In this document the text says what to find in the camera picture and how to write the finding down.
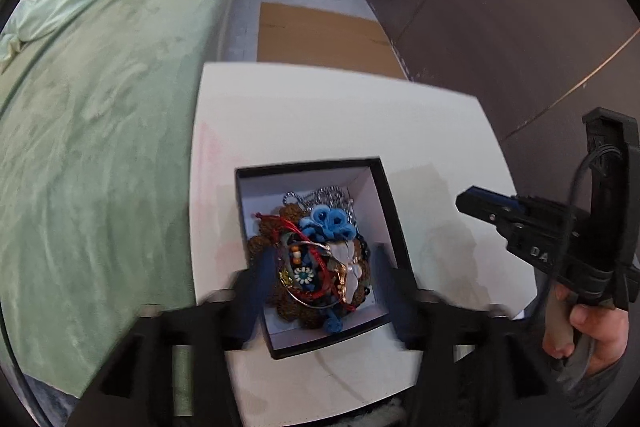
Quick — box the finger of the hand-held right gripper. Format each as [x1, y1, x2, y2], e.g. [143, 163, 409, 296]
[455, 188, 512, 228]
[472, 188, 531, 213]

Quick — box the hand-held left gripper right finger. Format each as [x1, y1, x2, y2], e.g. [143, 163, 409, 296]
[372, 244, 568, 427]

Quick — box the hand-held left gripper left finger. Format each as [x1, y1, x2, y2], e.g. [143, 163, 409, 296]
[65, 247, 277, 427]

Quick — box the gold bangle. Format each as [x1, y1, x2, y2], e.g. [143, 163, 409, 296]
[284, 241, 352, 309]

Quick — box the white petal hair ornament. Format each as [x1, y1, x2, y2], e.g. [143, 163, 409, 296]
[327, 241, 369, 304]

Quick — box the black jewelry box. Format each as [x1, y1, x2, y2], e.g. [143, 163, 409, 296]
[235, 158, 421, 360]

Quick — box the red cord bracelet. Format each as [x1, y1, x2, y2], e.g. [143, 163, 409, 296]
[252, 212, 347, 304]

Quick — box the blue knotted flower ornament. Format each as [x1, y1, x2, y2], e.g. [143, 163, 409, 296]
[299, 204, 359, 244]

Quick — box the silver chain necklace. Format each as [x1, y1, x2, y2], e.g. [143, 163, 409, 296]
[282, 186, 359, 220]

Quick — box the person's right forearm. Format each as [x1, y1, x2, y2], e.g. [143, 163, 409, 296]
[562, 354, 628, 427]

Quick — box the person's right hand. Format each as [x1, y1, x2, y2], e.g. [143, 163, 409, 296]
[542, 284, 632, 376]

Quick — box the white square table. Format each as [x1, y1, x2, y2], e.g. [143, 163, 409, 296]
[190, 62, 539, 427]

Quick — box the green bed sheet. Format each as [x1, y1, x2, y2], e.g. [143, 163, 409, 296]
[0, 0, 247, 402]

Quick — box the flat cardboard sheet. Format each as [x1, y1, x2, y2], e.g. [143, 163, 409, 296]
[256, 2, 409, 80]

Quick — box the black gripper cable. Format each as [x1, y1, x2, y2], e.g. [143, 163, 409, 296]
[532, 146, 626, 323]

